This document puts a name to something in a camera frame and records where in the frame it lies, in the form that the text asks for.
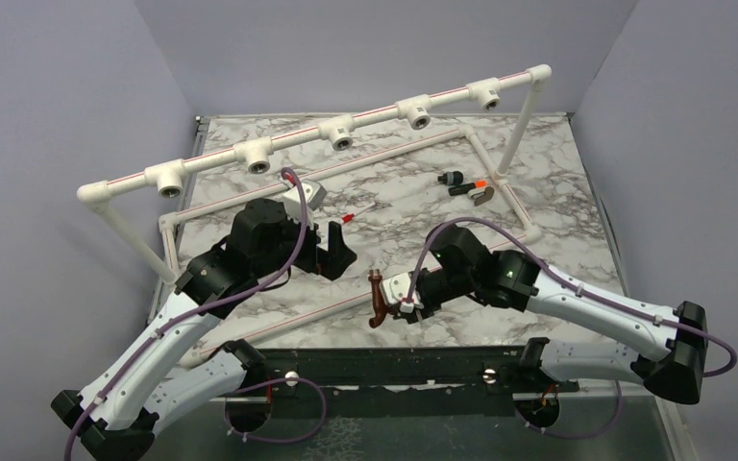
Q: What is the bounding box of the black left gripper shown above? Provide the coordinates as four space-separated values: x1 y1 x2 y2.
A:
254 206 358 281

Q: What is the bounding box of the brown water faucet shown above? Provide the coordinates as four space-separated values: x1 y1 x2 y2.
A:
367 269 389 328

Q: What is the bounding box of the white PVC pipe frame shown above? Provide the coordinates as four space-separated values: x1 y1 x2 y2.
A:
76 63 553 369

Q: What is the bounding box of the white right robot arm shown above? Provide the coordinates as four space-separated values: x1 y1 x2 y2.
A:
369 224 708 404

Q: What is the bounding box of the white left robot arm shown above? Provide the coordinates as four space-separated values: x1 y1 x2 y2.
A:
51 198 357 460

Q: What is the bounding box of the red capped white pen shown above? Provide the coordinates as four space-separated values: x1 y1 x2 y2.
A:
341 202 377 224

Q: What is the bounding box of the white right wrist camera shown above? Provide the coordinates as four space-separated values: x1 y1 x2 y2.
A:
381 273 424 314

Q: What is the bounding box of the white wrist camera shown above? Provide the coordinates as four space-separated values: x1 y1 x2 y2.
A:
281 180 328 222
381 273 424 314

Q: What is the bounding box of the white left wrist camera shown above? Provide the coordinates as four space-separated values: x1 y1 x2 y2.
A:
281 180 328 222

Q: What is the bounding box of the black front mounting rail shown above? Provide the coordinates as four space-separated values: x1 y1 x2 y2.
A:
223 343 579 423

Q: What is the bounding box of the black faucet with orange handle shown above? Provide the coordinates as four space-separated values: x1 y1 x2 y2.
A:
437 171 495 206

